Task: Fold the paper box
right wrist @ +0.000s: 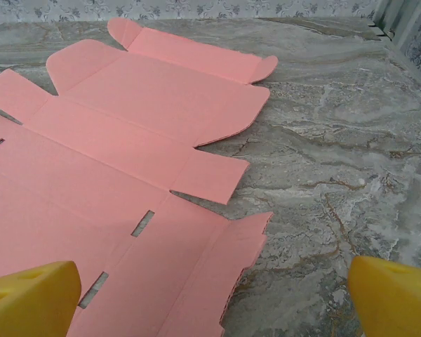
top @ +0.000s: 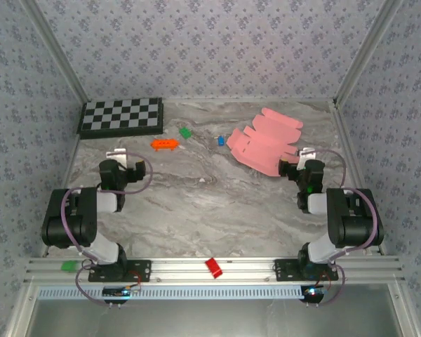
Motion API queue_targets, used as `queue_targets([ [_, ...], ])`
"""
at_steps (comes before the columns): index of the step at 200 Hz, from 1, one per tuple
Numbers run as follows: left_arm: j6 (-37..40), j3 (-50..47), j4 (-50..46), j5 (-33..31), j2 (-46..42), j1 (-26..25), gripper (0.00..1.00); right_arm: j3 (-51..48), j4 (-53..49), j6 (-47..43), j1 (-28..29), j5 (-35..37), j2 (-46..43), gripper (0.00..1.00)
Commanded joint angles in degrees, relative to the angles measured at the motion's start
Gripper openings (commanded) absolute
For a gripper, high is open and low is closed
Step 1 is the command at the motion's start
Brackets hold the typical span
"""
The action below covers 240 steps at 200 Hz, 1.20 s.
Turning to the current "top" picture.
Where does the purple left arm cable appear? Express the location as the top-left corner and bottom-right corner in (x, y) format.
(61, 152), (154, 308)

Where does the slotted grey cable duct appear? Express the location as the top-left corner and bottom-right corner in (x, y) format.
(37, 284), (305, 300)

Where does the circuit board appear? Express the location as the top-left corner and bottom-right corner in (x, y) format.
(301, 286), (326, 302)
(102, 286), (133, 299)

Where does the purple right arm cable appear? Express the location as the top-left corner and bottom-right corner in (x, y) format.
(310, 149), (385, 308)

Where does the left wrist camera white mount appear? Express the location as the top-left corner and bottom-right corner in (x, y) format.
(106, 148), (128, 165)

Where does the orange plastic toy piece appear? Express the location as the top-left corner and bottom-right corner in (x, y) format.
(151, 138), (180, 152)

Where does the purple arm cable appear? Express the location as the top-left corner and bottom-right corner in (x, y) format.
(61, 152), (154, 308)
(310, 149), (385, 308)

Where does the black and white checkerboard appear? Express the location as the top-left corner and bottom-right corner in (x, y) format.
(76, 97), (164, 140)

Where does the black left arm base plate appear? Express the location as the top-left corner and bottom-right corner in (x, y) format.
(88, 259), (152, 283)

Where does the right circuit board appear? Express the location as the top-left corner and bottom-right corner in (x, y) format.
(301, 286), (326, 302)

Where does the pink paper box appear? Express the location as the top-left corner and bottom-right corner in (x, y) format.
(226, 107), (305, 178)

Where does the red block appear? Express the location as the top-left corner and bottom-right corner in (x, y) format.
(204, 258), (224, 279)

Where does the aluminium frame bar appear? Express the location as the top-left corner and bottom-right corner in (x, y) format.
(389, 284), (421, 337)
(3, 284), (39, 337)

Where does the left circuit board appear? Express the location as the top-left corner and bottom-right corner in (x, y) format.
(102, 286), (133, 299)

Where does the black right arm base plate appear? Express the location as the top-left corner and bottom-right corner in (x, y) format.
(274, 258), (339, 282)

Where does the aluminium back rail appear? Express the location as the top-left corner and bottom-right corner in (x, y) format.
(161, 97), (338, 105)

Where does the aluminium front rail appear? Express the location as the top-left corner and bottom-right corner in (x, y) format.
(23, 256), (406, 284)

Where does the grey metal panel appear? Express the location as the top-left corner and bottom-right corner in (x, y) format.
(26, 298), (408, 337)

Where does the aluminium frame post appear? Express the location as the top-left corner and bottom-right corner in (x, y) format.
(335, 0), (404, 105)

